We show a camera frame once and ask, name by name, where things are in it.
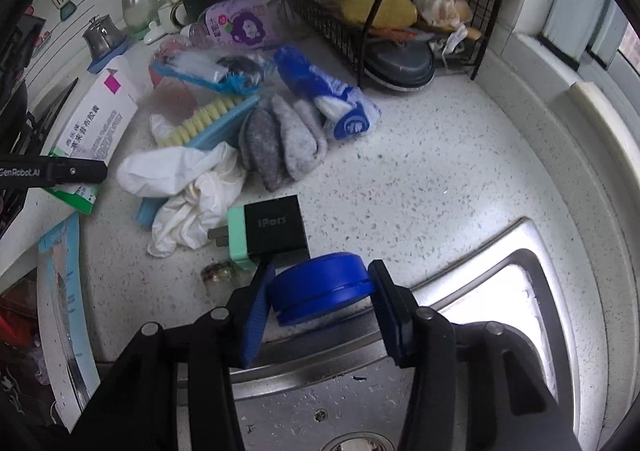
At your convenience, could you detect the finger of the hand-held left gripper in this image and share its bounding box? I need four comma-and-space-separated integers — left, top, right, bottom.
0, 155, 108, 190

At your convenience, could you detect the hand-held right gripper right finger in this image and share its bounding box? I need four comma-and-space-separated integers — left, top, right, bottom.
367, 260, 583, 451

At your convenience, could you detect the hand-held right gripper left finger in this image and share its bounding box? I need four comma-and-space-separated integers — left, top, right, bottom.
75, 261, 278, 451

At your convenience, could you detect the white and green box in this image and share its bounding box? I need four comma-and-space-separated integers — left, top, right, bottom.
47, 56, 151, 216

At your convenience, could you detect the blue round lid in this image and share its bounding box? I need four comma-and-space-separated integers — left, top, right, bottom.
265, 252, 376, 328

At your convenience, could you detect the grey cloth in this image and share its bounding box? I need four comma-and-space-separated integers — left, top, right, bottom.
237, 93, 328, 192

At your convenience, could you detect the black gas stove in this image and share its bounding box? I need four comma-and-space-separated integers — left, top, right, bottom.
20, 76, 81, 156

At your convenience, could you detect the small glass jar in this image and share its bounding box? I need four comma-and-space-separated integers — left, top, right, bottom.
200, 261, 236, 304

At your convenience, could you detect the stainless steel sink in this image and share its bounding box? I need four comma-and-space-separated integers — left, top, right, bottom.
175, 218, 576, 451

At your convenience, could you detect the black and mint charger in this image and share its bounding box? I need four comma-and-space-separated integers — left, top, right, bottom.
207, 194, 312, 273

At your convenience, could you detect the light blue packaging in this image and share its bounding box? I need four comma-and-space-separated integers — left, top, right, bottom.
37, 213, 103, 432

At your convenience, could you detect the metal pot on blue base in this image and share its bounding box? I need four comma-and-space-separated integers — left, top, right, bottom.
81, 15, 133, 74

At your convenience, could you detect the blue scrub brush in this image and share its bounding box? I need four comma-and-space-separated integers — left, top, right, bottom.
136, 93, 261, 229

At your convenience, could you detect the clear plastic bag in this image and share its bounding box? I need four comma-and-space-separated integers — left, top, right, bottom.
149, 38, 276, 94

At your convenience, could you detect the white plastic dispenser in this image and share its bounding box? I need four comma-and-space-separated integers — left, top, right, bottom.
145, 0, 183, 44

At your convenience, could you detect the purple label plastic bottle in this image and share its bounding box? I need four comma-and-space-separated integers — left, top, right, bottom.
180, 0, 301, 52

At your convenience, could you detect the blue plastic pack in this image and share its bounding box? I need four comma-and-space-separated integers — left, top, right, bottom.
274, 45, 382, 140

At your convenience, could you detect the grey round lid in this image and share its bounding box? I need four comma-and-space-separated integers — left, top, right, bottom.
362, 38, 437, 92

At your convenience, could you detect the orange packet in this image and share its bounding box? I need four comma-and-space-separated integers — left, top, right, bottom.
370, 26, 431, 42

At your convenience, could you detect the garlic in plastic bag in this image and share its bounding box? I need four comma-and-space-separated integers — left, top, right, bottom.
412, 0, 483, 66

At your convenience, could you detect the black wire rack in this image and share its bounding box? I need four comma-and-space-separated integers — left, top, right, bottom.
265, 0, 513, 89

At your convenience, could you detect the window frame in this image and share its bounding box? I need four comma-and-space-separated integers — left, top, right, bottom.
515, 0, 640, 82

